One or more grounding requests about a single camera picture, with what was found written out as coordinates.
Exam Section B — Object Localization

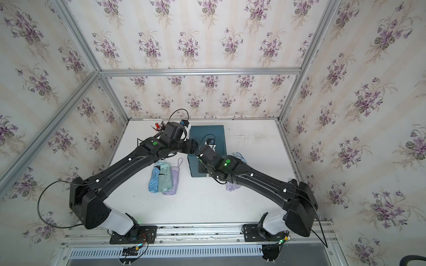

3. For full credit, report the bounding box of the purple folded umbrella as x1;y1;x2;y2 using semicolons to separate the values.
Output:
225;182;241;192
163;158;183;196

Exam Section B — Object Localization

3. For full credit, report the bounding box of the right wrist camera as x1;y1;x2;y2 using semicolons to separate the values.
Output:
205;138;216;150

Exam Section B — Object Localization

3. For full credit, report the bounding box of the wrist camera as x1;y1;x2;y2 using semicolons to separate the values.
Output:
205;138;216;150
180;120;190;129

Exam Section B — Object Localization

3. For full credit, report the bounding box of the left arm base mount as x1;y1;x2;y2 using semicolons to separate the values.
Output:
109;225;158;244

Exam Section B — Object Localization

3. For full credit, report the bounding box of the green umbrella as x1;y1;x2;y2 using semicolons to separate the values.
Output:
158;161;173;192

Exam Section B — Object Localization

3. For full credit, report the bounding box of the aluminium rail beam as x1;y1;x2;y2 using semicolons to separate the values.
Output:
60;221;338;248

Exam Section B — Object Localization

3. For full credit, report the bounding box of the left purple folded umbrella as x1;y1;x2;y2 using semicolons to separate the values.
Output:
163;158;183;196

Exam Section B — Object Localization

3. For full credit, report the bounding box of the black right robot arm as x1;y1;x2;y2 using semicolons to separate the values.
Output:
195;146;320;244

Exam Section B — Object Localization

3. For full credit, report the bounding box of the blue umbrella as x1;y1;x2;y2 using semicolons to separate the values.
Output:
148;164;161;194
233;152;247;163

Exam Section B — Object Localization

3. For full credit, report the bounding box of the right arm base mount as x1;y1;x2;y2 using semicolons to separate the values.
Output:
241;212;290;244

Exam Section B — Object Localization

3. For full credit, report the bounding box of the teal drawer cabinet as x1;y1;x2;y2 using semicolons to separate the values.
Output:
187;125;227;178

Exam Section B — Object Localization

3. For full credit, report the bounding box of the right purple folded umbrella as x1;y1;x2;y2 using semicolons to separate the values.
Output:
225;182;241;192

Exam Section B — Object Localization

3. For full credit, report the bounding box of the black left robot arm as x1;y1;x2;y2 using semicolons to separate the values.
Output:
69;133;198;236

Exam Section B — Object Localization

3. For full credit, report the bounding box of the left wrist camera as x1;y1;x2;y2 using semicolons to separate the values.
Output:
180;120;190;129

